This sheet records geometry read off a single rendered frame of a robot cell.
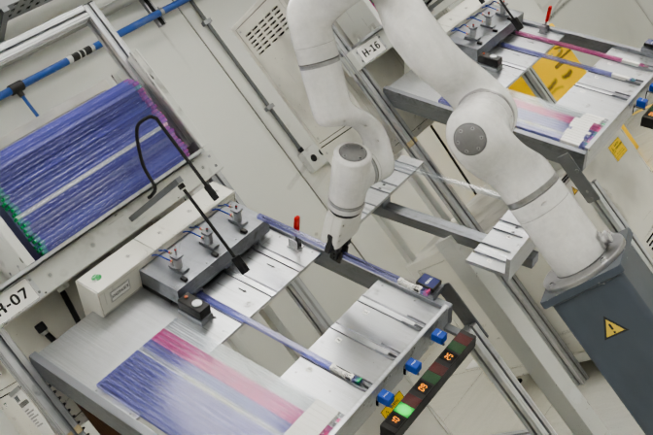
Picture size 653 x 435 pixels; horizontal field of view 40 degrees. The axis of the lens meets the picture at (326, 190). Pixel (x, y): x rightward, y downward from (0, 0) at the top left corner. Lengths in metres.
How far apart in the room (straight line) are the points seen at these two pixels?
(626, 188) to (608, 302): 1.53
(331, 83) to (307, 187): 2.63
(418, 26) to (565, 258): 0.55
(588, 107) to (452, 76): 1.18
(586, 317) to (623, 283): 0.11
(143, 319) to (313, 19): 0.84
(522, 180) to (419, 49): 0.33
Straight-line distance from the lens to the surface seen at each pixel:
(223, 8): 4.69
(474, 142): 1.72
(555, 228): 1.82
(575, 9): 6.66
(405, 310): 2.15
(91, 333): 2.20
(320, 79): 1.87
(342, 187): 1.93
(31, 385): 2.19
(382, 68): 3.21
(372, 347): 2.07
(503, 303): 2.39
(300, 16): 1.85
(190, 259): 2.24
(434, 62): 1.78
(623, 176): 3.36
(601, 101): 2.98
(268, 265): 2.28
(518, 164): 1.78
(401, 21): 1.78
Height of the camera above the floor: 1.27
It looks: 4 degrees down
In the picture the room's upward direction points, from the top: 36 degrees counter-clockwise
